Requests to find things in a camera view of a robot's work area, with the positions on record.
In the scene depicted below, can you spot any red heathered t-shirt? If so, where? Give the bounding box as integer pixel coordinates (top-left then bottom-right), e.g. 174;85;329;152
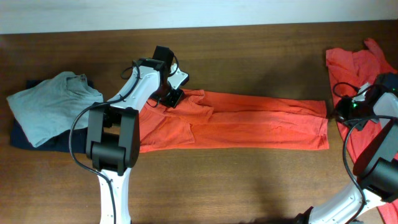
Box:
325;37;398;224

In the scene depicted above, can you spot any dark navy folded garment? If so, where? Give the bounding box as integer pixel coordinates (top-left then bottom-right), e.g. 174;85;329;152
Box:
7;76;103;152

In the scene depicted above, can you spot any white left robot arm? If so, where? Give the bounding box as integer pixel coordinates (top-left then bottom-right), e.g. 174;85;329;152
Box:
86;57;189;224

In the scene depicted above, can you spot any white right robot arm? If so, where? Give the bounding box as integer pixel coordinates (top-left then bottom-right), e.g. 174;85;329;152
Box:
293;93;397;224

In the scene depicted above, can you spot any orange soccer print t-shirt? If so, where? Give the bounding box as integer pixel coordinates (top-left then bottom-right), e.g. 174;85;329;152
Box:
139;90;329;152

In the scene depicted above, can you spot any light grey folded t-shirt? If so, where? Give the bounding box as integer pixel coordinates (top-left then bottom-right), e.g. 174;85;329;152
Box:
6;72;103;147

